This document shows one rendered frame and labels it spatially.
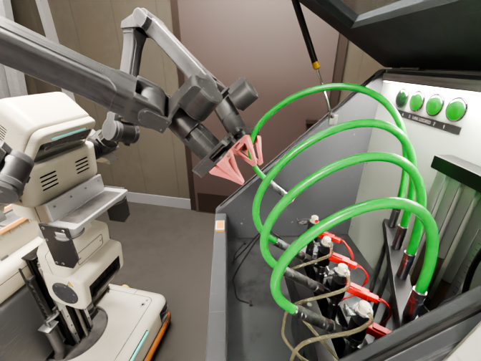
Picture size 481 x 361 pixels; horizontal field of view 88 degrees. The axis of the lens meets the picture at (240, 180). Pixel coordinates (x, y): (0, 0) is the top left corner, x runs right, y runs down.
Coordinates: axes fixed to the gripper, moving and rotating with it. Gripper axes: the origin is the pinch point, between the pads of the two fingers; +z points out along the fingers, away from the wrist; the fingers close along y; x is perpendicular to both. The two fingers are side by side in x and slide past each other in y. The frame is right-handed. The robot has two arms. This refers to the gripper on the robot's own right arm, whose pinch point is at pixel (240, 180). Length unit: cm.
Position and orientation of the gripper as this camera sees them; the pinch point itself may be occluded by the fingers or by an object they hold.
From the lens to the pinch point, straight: 55.1
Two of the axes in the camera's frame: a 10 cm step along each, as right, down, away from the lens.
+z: 7.0, 6.9, 1.8
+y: 6.9, -5.8, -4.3
